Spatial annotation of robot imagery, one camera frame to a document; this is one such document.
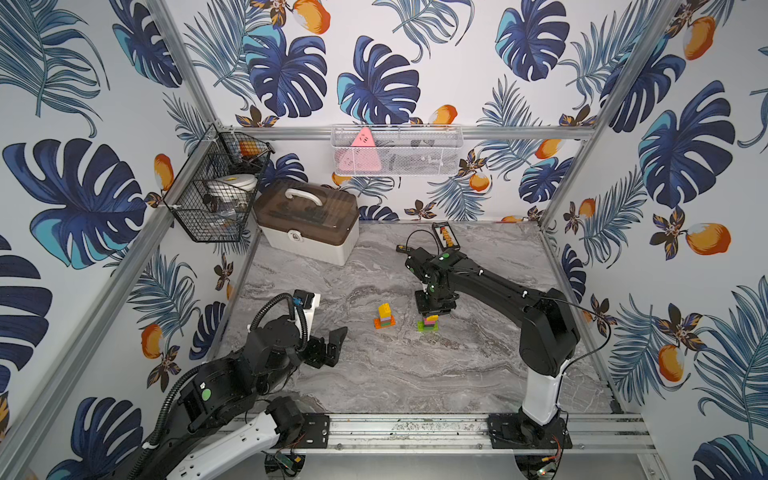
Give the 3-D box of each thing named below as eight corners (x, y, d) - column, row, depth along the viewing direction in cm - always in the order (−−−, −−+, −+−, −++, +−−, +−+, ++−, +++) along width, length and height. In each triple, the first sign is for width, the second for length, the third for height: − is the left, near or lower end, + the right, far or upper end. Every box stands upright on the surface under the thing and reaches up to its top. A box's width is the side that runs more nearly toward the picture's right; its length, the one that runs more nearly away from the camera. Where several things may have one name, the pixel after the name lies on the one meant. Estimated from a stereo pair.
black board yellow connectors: (442, 252, 115) (443, 247, 113) (432, 226, 123) (432, 222, 121) (458, 249, 115) (459, 245, 114) (446, 224, 124) (447, 220, 122)
